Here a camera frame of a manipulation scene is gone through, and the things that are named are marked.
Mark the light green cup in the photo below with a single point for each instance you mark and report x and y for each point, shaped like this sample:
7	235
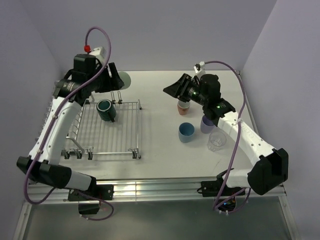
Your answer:
126	79

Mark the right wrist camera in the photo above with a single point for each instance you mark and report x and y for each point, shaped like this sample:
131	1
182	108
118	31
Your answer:
199	69

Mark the dark green mug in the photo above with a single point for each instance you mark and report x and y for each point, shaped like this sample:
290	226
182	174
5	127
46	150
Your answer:
106	110

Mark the clear glass tumbler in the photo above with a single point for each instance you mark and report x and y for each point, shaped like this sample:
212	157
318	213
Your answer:
216	141

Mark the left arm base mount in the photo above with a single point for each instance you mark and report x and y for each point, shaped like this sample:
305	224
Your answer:
90	201

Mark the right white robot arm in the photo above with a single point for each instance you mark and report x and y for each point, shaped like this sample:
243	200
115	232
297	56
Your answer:
270	166

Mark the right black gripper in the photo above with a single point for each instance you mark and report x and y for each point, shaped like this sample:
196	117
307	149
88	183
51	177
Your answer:
179	88

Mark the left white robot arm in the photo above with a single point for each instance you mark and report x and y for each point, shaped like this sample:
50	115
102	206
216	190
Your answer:
42	165

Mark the white wire dish rack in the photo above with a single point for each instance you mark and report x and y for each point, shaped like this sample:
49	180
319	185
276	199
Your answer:
90	136

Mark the lilac cup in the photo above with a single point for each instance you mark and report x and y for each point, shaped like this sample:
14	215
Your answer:
206	125

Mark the blue cup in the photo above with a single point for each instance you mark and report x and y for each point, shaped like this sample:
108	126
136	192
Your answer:
186	132

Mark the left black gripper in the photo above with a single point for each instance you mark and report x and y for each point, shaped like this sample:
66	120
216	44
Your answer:
116	83

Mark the pink mug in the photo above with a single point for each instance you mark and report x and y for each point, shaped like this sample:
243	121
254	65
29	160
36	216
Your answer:
183	107

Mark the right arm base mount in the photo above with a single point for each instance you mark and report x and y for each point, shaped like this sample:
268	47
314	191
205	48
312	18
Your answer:
211	188

